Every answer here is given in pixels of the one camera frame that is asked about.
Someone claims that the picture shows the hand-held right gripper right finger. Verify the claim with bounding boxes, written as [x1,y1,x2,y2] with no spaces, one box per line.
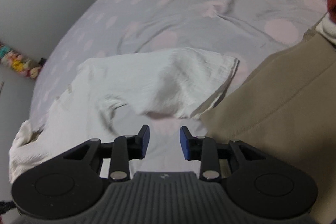
[180,126,268,183]

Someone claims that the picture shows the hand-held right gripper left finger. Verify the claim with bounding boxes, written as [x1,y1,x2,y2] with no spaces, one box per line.
[62,125,150,183]

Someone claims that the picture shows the white crinkled garment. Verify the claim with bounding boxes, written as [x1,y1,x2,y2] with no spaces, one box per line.
[9,48,240,185]

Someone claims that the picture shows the person's beige pants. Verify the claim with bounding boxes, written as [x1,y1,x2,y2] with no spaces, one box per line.
[199,13,336,224]

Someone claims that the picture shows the bed with polka dot sheet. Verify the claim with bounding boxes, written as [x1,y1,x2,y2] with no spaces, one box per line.
[30,0,336,188]

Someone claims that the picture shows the clear tube of plush toys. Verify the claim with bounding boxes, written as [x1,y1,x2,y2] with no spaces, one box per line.
[0,42,42,79]

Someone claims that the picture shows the white cloth cuff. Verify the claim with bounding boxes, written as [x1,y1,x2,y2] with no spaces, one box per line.
[315,13,336,45]

